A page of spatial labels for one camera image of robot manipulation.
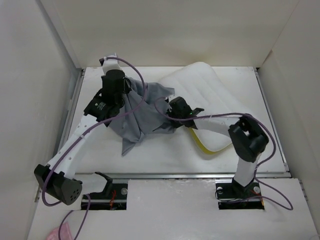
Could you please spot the grey pillowcase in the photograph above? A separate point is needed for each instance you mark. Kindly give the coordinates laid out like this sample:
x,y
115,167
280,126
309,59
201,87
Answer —
x,y
148,116

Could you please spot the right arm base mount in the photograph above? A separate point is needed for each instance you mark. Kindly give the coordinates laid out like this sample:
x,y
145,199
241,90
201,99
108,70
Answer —
x,y
232,197

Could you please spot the pink cloth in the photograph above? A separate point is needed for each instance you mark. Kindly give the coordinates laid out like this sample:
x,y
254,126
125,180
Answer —
x,y
64,231

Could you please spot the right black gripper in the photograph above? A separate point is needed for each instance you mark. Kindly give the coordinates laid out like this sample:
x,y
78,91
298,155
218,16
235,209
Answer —
x,y
171,112

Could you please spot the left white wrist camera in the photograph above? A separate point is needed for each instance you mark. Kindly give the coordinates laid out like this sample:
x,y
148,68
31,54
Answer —
x,y
109,64

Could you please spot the white pillow yellow edge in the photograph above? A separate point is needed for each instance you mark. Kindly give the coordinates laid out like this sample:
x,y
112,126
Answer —
x,y
201,87

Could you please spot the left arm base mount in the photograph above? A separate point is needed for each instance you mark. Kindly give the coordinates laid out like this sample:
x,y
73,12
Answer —
x,y
110,192

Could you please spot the metal rail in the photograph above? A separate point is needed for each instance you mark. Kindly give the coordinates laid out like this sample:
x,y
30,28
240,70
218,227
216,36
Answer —
x,y
153,176

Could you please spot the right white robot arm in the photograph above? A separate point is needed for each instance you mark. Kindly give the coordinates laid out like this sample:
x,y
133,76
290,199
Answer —
x,y
249,140

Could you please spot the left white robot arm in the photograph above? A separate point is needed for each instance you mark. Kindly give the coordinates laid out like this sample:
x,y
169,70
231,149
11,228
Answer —
x,y
57,177

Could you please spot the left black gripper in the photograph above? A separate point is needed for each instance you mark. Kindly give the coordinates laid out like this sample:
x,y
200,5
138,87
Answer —
x,y
126,88

